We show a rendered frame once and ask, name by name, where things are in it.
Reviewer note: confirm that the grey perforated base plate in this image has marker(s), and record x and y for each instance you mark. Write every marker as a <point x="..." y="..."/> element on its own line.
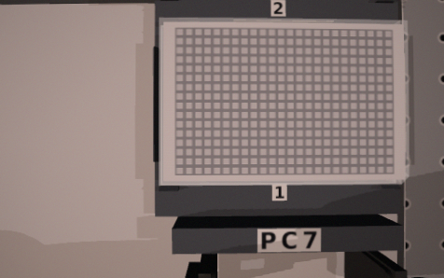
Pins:
<point x="425" y="184"/>

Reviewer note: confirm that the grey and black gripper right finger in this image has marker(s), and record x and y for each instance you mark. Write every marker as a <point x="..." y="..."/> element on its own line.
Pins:
<point x="371" y="264"/>

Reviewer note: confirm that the grey rectangular plate carrier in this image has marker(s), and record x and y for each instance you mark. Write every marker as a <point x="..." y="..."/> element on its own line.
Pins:
<point x="275" y="219"/>

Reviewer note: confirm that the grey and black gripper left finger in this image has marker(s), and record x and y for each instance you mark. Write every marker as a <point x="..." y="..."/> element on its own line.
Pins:
<point x="206" y="269"/>

